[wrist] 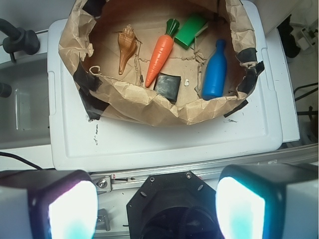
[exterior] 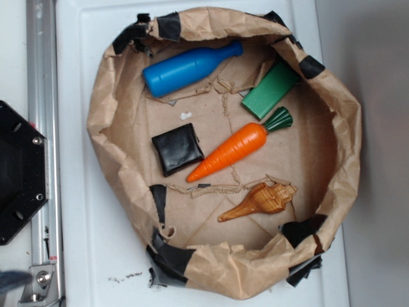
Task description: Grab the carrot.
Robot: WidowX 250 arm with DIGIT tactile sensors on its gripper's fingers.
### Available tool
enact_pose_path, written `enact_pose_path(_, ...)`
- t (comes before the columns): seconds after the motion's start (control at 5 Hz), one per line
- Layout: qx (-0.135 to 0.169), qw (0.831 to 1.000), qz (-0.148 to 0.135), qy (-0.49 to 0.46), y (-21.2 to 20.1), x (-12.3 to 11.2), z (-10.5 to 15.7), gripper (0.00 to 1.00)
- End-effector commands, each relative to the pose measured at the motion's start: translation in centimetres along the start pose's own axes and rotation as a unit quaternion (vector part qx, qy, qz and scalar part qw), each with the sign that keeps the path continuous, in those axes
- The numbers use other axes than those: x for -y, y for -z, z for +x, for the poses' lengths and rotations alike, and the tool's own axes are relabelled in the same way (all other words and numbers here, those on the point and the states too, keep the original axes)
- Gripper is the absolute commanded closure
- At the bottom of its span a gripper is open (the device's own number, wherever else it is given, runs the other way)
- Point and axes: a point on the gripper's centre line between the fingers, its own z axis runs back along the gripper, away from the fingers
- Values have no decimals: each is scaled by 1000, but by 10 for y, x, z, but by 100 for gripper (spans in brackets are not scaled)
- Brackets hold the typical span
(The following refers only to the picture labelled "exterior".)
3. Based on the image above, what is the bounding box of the orange toy carrot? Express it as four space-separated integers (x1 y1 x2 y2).
187 107 293 182

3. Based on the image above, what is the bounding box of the black square pouch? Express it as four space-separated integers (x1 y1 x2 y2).
151 123 205 177

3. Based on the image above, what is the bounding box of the brown paper bin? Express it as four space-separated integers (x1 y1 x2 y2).
87 7 362 300

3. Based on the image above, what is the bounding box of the white scrap of paper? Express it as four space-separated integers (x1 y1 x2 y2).
180 112 192 121

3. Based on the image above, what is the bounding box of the brown conch seashell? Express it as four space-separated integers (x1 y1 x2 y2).
217 183 298 223

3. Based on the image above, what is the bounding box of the blue plastic bottle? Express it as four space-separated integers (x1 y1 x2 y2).
143 41 243 97

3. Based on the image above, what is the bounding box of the green rectangular block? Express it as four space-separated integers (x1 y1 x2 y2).
242 61 300 120

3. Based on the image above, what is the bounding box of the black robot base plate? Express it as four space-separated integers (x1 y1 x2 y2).
0 101 48 246

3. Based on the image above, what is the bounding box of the aluminium rail frame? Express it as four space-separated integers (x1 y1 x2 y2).
19 1 65 306

